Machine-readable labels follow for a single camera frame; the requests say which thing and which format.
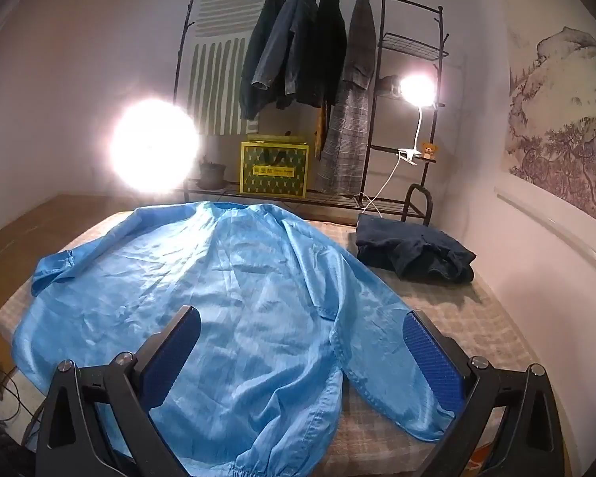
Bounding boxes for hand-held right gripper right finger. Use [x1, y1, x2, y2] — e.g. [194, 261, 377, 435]
[402, 309, 577, 477]

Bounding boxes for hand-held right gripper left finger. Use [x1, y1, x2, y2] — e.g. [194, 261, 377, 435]
[35, 304, 202, 477]

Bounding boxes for blue long-sleeved garment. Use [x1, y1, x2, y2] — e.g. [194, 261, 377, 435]
[12, 201, 465, 477]

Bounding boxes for dark folded clothes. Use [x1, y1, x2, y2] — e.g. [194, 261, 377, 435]
[355, 213, 478, 284]

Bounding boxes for black metal clothes rack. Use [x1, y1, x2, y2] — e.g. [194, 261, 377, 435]
[171, 0, 453, 227]

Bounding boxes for bed with plaid sheet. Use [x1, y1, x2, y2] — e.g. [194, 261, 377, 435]
[0, 209, 542, 477]

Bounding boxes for yellow and green box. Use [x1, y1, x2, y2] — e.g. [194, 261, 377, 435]
[239, 134, 311, 198]

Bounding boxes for orange wooden stick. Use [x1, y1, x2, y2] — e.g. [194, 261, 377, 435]
[315, 104, 327, 160]

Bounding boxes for white clip lamp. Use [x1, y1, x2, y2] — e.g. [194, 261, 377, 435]
[396, 74, 438, 166]

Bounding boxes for dark denim jacket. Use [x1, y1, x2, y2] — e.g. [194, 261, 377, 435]
[239, 0, 286, 120]

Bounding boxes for black jacket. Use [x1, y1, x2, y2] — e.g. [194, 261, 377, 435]
[298, 0, 348, 107]

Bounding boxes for blue denim jacket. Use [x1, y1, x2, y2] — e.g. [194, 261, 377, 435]
[273, 0, 319, 110]

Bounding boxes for white wall ledge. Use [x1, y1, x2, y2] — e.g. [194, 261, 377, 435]
[494, 186, 596, 279]

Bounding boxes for round ring light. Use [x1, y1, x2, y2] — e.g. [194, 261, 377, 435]
[108, 98, 199, 192]

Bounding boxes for landscape wall painting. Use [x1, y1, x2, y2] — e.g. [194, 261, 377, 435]
[499, 25, 596, 234]

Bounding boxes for green striped wall hanging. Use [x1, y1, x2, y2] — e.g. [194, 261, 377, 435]
[186, 0, 279, 137]

